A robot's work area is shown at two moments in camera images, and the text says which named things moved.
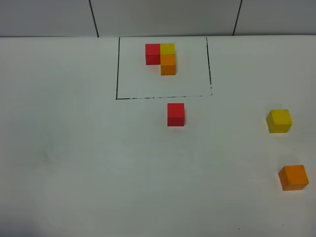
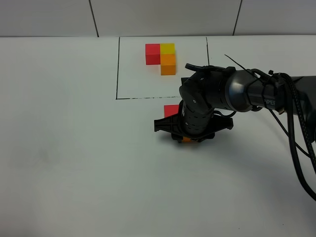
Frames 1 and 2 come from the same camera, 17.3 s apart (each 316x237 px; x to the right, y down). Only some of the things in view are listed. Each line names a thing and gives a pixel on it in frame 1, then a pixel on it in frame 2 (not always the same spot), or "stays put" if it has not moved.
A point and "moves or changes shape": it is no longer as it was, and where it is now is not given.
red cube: [176, 114] moves or changes shape
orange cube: [293, 177] -> [185, 139]
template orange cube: [168, 64] stays put
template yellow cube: [167, 48] stays put
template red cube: [152, 54] stays put
